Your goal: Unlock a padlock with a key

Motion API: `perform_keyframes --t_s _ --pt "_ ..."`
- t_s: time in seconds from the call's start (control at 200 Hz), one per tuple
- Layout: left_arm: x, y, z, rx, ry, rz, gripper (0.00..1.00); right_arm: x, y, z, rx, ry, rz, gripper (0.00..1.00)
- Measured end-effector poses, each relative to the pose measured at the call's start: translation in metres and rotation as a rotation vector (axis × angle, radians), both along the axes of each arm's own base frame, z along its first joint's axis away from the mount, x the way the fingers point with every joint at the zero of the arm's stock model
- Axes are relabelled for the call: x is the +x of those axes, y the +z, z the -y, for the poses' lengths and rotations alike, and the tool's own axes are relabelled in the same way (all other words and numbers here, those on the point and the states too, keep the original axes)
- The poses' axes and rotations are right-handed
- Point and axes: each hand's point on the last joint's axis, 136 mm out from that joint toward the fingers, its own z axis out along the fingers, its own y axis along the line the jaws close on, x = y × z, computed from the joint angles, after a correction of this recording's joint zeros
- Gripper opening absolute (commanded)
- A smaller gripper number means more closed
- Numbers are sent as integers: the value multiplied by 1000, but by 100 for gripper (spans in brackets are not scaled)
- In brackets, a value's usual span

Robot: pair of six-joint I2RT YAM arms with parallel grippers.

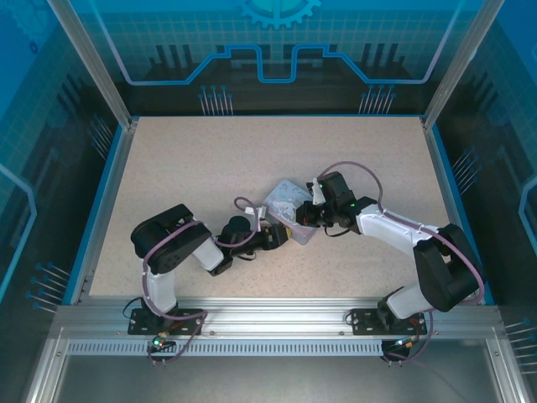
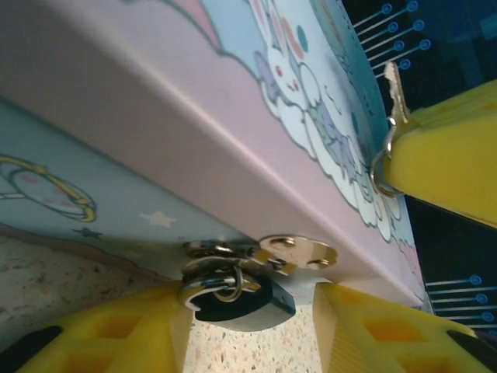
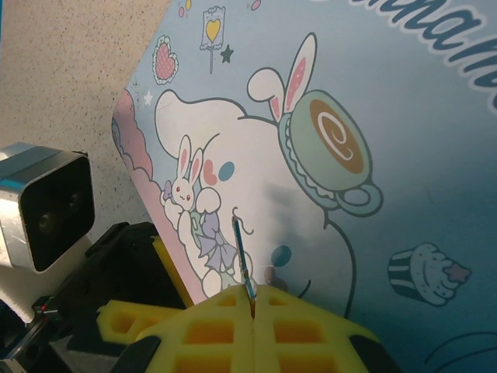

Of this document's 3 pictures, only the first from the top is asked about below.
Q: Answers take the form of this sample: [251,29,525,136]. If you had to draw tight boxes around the grey metal shelf plate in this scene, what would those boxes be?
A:
[50,355,500,403]

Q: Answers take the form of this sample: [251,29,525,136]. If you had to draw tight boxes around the aluminium frame rail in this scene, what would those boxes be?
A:
[53,295,503,342]

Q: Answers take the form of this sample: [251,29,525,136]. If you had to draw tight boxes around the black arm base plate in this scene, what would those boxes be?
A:
[348,308,429,337]
[128,306,206,337]

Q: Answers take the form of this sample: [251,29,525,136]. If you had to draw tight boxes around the cartoon print tin box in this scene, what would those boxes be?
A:
[261,177,321,246]

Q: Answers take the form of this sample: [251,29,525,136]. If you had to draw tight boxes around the aluminium frame post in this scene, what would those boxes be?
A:
[44,0,140,132]
[420,0,508,132]

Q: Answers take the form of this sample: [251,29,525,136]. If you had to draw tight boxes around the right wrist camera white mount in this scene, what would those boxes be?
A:
[305,177,326,207]

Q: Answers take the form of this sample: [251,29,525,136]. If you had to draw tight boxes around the blue table border strip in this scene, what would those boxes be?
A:
[428,124,497,306]
[61,124,127,306]

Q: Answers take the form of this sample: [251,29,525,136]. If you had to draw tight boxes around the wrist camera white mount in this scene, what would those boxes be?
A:
[305,177,326,207]
[244,204,270,231]

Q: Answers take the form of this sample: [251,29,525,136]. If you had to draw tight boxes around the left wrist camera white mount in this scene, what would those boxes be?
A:
[244,204,270,231]

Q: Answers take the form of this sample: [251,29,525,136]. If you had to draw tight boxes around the slotted grey cable duct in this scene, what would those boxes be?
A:
[65,340,385,358]

